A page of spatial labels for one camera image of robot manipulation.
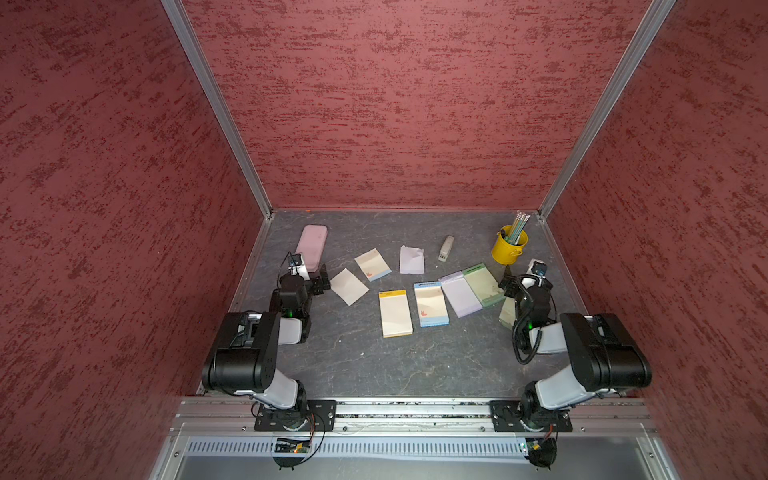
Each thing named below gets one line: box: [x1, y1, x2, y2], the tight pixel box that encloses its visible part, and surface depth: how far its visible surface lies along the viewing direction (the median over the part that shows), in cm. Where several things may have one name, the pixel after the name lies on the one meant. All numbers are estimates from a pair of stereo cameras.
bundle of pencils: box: [504, 210, 531, 246], surface depth 99 cm
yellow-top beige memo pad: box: [378, 289, 413, 338], surface depth 94 cm
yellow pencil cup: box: [491, 225, 529, 266], surface depth 102 cm
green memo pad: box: [462, 262, 506, 307], surface depth 102 cm
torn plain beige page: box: [330, 268, 370, 306], surface depth 102 cm
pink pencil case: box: [296, 224, 328, 273], surface depth 112 cm
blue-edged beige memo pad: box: [414, 281, 449, 328], surface depth 97 cm
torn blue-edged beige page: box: [354, 248, 392, 282], surface depth 106 cm
